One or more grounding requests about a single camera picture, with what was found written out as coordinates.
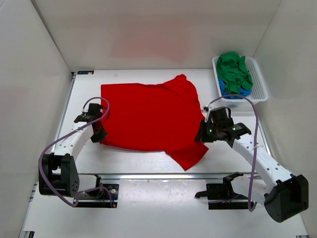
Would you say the green t shirt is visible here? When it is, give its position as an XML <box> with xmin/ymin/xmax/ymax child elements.
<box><xmin>216</xmin><ymin>52</ymin><xmax>253</xmax><ymax>93</ymax></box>

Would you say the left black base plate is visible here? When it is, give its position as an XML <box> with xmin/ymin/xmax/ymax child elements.
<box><xmin>76</xmin><ymin>179</ymin><xmax>119</xmax><ymax>209</ymax></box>

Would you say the red t shirt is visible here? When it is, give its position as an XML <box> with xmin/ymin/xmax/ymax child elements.
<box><xmin>101</xmin><ymin>74</ymin><xmax>208</xmax><ymax>171</ymax></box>

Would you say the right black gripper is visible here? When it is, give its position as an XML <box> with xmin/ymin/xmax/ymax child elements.
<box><xmin>194</xmin><ymin>119</ymin><xmax>221</xmax><ymax>143</ymax></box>

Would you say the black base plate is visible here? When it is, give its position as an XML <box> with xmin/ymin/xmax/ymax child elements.
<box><xmin>76</xmin><ymin>179</ymin><xmax>119</xmax><ymax>209</ymax></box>
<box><xmin>194</xmin><ymin>172</ymin><xmax>248</xmax><ymax>210</ymax></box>

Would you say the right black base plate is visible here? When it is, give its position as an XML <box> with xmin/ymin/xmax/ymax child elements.
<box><xmin>194</xmin><ymin>172</ymin><xmax>248</xmax><ymax>210</ymax></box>

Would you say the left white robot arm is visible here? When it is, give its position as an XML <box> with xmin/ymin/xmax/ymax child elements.
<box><xmin>39</xmin><ymin>103</ymin><xmax>109</xmax><ymax>197</ymax></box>

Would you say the dark label sticker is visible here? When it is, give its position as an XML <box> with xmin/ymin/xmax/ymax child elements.
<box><xmin>77</xmin><ymin>70</ymin><xmax>94</xmax><ymax>75</ymax></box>

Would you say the blue t shirt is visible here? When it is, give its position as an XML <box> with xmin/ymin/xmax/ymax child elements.
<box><xmin>218</xmin><ymin>77</ymin><xmax>252</xmax><ymax>99</ymax></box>

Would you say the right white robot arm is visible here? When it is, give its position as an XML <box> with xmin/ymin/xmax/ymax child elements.
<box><xmin>195</xmin><ymin>107</ymin><xmax>309</xmax><ymax>223</ymax></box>

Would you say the white plastic basket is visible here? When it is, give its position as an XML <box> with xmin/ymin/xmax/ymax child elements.
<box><xmin>218</xmin><ymin>57</ymin><xmax>268</xmax><ymax>108</ymax></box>

